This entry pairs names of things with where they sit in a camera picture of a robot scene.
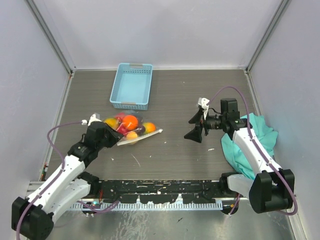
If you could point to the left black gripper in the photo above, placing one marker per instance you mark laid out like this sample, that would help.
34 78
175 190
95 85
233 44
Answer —
115 136

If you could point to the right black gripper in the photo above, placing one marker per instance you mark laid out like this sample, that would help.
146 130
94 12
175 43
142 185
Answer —
195 134

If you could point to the clear zip top bag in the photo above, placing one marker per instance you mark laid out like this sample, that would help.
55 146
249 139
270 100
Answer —
141 120

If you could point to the orange fake fruit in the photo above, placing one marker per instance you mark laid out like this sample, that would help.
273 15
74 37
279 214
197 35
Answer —
130 122

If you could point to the green orange fake mango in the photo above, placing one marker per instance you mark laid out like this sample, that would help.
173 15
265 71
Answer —
112 122

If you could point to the yellow fake peach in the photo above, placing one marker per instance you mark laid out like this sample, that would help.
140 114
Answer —
131 135

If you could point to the red fake apple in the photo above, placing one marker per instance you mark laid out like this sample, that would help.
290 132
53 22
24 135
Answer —
120 116

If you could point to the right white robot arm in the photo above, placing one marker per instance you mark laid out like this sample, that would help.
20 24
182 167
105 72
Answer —
272 189

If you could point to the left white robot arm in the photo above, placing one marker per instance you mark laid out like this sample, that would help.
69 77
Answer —
34 216

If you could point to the small red fake fruit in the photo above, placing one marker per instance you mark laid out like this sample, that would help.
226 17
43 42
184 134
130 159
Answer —
122 129

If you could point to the dark purple fake fruit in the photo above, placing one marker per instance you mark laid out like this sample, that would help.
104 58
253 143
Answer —
140 130

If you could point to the yellow green fake mango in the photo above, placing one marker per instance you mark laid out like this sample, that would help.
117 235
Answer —
149 127

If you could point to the light blue plastic basket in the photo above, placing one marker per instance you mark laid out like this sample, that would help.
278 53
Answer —
132 86

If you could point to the teal cloth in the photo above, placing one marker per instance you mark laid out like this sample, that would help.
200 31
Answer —
235 157

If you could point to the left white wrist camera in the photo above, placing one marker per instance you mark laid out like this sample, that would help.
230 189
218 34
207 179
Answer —
93 118

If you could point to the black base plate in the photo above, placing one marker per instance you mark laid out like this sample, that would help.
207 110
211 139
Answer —
159 191

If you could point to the grey slotted cable duct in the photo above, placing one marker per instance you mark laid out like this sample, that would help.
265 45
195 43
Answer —
176 206

